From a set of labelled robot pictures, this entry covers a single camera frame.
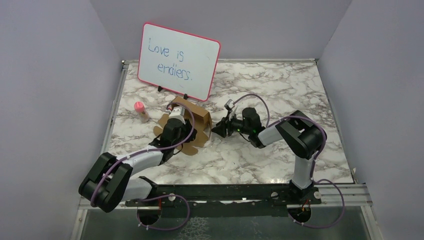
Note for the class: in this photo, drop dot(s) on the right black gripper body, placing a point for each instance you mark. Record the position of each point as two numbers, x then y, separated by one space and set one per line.
238 127

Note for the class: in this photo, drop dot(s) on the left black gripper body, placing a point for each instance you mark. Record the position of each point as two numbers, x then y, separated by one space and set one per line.
186 129

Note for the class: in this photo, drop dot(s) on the brown cardboard box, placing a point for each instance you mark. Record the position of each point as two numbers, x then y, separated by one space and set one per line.
200 120

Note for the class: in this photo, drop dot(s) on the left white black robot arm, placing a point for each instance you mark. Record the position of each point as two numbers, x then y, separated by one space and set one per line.
108 179

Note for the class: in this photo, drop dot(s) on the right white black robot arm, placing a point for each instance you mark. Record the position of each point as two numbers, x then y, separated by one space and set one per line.
304 137

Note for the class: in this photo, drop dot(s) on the pink capped small bottle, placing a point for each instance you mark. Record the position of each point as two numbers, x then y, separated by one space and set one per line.
140 109

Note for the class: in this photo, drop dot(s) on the pink framed whiteboard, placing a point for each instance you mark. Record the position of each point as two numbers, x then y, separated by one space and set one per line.
177 61

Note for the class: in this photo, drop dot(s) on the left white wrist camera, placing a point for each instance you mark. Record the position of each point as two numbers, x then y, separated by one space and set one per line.
178 113

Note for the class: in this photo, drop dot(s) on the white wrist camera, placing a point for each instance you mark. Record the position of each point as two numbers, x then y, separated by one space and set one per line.
231 108
178 113

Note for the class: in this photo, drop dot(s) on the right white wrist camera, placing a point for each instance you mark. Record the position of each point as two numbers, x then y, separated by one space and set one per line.
231 108

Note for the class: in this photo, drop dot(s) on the aluminium front frame rail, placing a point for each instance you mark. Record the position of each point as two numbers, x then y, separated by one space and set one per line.
200 195

